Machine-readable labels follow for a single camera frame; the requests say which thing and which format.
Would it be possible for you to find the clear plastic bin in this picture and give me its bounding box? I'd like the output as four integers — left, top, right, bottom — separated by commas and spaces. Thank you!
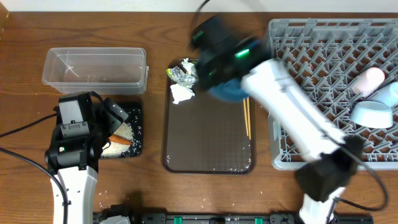
42, 47, 149, 95

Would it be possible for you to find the orange carrot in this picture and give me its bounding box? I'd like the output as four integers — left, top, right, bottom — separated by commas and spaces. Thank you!
109, 135, 131, 145

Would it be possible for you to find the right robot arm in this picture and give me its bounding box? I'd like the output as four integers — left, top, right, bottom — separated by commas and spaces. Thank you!
190, 16, 363, 223

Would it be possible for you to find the dark blue plate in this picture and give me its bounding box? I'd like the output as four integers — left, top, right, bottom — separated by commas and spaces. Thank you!
208, 78, 249, 103

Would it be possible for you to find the black waste tray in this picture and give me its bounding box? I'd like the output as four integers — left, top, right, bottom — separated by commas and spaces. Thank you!
55, 101, 144, 160

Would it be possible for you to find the foil wrapper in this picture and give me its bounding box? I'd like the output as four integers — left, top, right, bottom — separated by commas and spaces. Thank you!
166, 66, 198, 88

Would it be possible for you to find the right black cable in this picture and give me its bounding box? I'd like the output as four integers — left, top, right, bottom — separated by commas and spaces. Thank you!
189, 0, 389, 212

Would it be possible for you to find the white rice pile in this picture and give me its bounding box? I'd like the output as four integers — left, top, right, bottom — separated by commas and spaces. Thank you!
101, 123, 143, 159

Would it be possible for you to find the grey dishwasher rack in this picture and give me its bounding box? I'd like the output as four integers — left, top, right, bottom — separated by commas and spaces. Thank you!
265, 19, 397, 170

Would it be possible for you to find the left black cable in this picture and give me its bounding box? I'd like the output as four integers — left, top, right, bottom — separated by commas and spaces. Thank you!
0, 113, 69, 224

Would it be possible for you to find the dark brown serving tray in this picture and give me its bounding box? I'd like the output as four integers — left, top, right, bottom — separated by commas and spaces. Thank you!
162, 79, 256, 175

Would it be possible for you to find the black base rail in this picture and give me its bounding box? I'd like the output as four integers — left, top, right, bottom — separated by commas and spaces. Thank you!
93, 203, 374, 224

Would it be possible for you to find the light blue cup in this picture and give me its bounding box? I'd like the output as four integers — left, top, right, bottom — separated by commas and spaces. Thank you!
371, 82, 398, 108

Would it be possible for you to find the black cable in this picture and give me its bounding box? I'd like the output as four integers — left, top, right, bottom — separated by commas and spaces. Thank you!
189, 0, 389, 212
0, 113, 69, 224

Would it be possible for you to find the pale pink cup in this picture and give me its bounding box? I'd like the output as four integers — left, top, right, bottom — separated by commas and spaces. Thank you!
351, 67, 385, 97

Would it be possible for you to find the crumpled white tissue top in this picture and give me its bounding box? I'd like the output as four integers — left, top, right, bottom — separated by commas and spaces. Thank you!
181, 58, 197, 76

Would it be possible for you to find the white tissue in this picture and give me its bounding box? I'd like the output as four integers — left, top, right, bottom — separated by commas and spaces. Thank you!
170, 84, 195, 105
181, 58, 197, 76

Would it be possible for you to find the light blue bowl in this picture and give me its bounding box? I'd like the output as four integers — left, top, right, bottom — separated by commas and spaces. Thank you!
350, 101, 393, 128

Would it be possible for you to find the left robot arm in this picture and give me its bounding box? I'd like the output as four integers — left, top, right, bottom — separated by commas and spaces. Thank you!
45, 91, 129, 223

